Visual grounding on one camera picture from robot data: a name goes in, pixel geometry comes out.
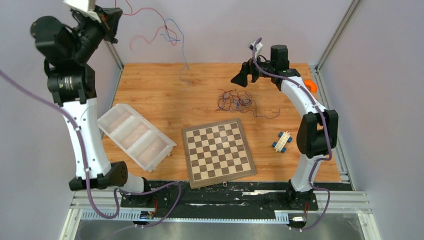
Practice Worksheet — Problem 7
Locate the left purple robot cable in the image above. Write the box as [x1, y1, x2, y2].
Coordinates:
[0, 69, 183, 229]

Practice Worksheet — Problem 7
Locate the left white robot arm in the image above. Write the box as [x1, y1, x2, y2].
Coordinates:
[30, 4, 153, 207]

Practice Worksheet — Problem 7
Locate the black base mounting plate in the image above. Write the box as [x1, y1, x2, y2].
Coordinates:
[120, 181, 318, 220]

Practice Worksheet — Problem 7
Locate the blue wire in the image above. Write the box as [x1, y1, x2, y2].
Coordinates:
[160, 18, 191, 84]

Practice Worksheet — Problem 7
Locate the white plastic compartment tray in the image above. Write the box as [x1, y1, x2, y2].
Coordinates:
[97, 103, 177, 173]

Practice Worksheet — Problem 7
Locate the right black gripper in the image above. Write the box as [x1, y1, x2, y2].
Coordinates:
[230, 52, 275, 88]

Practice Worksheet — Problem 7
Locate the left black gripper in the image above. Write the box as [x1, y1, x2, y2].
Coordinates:
[73, 4, 125, 63]

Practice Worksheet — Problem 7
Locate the aluminium frame rail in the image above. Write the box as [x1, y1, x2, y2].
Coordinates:
[59, 186, 379, 240]

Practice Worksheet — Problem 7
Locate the orange curved plastic piece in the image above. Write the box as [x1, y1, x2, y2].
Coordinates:
[303, 80, 318, 93]

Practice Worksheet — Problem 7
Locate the wooden chessboard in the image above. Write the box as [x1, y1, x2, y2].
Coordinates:
[181, 118, 257, 189]

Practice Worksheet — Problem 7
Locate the red wire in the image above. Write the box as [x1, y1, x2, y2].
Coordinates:
[114, 0, 180, 52]

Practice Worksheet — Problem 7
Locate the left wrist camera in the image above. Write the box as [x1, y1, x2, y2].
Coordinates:
[63, 0, 96, 17]

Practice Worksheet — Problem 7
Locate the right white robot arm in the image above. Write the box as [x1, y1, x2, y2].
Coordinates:
[231, 41, 339, 210]

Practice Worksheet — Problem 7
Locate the white blue toy car chassis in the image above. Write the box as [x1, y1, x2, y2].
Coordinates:
[272, 131, 293, 153]

